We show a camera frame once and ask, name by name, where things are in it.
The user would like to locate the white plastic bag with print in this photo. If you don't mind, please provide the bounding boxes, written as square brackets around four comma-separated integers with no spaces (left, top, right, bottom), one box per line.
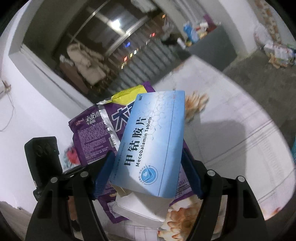
[253,24,274,48]

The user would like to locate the purple snack packet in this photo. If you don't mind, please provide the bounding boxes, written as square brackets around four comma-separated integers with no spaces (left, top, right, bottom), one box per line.
[69,82,195,224]

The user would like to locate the pile of paper litter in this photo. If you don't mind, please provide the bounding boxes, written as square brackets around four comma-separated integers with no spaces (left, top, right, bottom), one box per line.
[264,42,296,69]

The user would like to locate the beige hanging coat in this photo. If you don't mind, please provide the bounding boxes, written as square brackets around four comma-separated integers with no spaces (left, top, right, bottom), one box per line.
[67,43,109,85]

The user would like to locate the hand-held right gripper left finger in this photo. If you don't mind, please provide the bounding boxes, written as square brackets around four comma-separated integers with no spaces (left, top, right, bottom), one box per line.
[25,150,116,241]

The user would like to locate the grey cabinet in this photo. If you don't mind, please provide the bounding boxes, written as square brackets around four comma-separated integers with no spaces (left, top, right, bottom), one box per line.
[190,24,237,71]

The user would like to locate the blue detergent bottle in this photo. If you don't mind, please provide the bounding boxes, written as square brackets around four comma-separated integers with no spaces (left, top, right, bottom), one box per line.
[184,22,198,43]

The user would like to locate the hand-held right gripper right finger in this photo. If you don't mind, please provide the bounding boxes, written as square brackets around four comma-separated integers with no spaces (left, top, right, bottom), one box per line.
[180,148,271,241]

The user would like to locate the blue and white medicine box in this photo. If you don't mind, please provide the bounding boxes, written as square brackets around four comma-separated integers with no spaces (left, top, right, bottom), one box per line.
[110,90,185,199]

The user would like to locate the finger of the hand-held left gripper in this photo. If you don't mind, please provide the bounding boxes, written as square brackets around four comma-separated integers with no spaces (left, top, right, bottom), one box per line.
[61,165,90,176]

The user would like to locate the purple cup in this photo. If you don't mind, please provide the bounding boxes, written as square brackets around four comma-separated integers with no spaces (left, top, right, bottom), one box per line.
[203,14,216,29]

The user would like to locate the tall patterned cardboard box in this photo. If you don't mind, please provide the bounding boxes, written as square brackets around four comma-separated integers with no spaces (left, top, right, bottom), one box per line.
[254,0,284,44]

